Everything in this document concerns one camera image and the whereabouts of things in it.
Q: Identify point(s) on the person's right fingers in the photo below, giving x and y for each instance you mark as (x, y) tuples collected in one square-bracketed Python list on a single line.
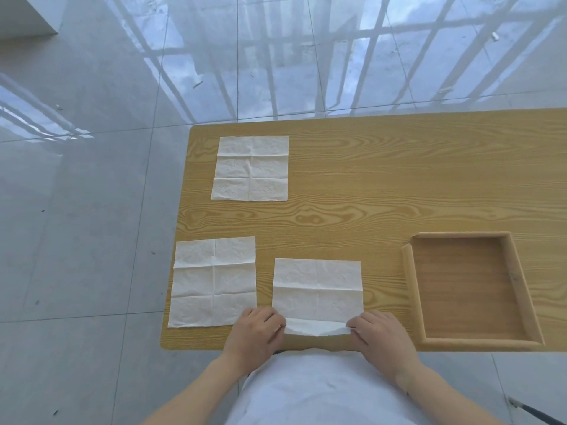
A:
[(359, 326)]

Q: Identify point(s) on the person's left fingers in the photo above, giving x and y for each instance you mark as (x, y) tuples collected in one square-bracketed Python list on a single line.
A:
[(273, 323)]

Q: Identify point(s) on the black metal leg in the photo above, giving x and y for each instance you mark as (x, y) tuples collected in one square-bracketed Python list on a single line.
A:
[(534, 410)]

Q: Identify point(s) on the person's right hand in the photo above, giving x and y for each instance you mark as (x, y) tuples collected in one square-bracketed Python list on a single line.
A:
[(383, 345)]

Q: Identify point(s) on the white paper napkin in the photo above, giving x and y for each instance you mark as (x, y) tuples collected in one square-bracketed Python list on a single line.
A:
[(213, 283), (250, 169), (316, 292)]

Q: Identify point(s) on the person's left forearm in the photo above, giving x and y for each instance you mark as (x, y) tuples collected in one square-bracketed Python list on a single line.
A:
[(199, 396)]

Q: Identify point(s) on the person's left hand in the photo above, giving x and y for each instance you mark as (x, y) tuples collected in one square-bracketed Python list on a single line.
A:
[(252, 336)]

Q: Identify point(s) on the person's right forearm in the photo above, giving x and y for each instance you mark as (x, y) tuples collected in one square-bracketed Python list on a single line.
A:
[(443, 400)]

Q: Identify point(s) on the person's white shirt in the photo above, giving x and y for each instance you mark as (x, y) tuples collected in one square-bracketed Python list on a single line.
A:
[(323, 389)]

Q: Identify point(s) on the shallow wooden tray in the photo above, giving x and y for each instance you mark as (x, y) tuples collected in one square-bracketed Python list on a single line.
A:
[(469, 292)]

